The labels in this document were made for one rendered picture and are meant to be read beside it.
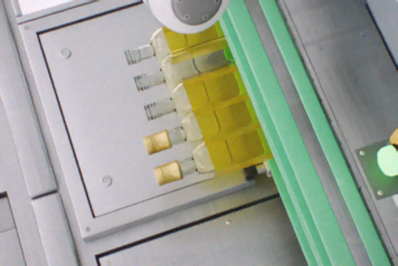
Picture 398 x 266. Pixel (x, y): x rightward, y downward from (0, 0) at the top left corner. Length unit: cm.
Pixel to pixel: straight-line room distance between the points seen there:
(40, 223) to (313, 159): 54
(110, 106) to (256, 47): 38
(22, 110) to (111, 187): 24
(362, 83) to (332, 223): 23
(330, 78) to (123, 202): 46
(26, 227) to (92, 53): 37
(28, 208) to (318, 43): 63
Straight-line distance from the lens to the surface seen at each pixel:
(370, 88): 124
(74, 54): 158
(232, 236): 147
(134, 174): 147
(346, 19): 129
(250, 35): 128
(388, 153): 115
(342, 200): 119
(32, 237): 149
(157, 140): 133
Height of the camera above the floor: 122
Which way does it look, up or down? 6 degrees down
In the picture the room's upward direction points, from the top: 108 degrees counter-clockwise
